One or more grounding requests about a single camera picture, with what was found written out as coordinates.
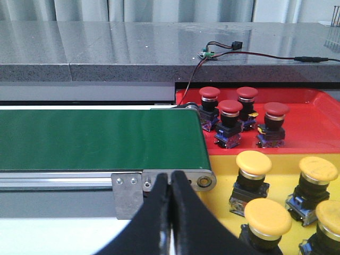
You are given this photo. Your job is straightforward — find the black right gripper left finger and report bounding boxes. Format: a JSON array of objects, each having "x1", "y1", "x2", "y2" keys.
[{"x1": 98, "y1": 173, "x2": 171, "y2": 254}]

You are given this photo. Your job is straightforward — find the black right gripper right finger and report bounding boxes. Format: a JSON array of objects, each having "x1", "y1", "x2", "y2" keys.
[{"x1": 171, "y1": 171, "x2": 255, "y2": 254}]

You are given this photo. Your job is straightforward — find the yellow mushroom push button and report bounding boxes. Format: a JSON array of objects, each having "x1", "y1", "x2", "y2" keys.
[
  {"x1": 285, "y1": 156, "x2": 339, "y2": 227},
  {"x1": 229, "y1": 150, "x2": 272, "y2": 217},
  {"x1": 239, "y1": 198, "x2": 292, "y2": 254},
  {"x1": 299, "y1": 200, "x2": 339, "y2": 254}
]

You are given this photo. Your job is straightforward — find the red mushroom push button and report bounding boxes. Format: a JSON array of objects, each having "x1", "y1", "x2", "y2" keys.
[
  {"x1": 199, "y1": 87, "x2": 220, "y2": 132},
  {"x1": 215, "y1": 99, "x2": 243, "y2": 149},
  {"x1": 236, "y1": 87, "x2": 258, "y2": 131},
  {"x1": 257, "y1": 102, "x2": 290, "y2": 148}
]

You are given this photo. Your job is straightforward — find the green conveyor belt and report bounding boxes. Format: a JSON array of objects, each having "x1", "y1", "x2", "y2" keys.
[{"x1": 1, "y1": 109, "x2": 210, "y2": 172}]

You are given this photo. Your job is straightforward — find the red bin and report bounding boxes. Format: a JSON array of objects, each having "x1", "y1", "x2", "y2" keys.
[{"x1": 175, "y1": 87, "x2": 340, "y2": 157}]

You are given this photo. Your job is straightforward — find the small circuit board red LED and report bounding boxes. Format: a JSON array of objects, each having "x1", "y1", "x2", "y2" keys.
[{"x1": 197, "y1": 46, "x2": 216, "y2": 60}]

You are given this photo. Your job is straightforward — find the grey stone-top counter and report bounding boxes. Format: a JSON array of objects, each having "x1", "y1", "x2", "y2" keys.
[{"x1": 1, "y1": 21, "x2": 339, "y2": 82}]

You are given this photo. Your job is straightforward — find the grey pleated curtain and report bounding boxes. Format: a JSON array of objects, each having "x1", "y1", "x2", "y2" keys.
[{"x1": 1, "y1": 1, "x2": 302, "y2": 23}]

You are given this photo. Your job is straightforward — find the thin metal rods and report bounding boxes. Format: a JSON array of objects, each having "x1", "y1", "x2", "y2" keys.
[{"x1": 322, "y1": 6, "x2": 340, "y2": 50}]

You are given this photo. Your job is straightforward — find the grey conveyor support post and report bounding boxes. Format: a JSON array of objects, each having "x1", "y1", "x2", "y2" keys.
[{"x1": 111, "y1": 172, "x2": 143, "y2": 220}]

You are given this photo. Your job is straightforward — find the aluminium conveyor frame rail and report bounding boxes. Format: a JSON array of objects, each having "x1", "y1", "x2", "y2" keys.
[{"x1": 0, "y1": 167, "x2": 217, "y2": 192}]

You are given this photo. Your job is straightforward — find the red and black wires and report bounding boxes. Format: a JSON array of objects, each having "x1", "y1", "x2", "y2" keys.
[{"x1": 176, "y1": 40, "x2": 298, "y2": 107}]

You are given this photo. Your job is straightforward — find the black inline cable connector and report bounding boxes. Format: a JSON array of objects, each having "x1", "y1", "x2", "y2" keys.
[{"x1": 293, "y1": 56, "x2": 340, "y2": 63}]

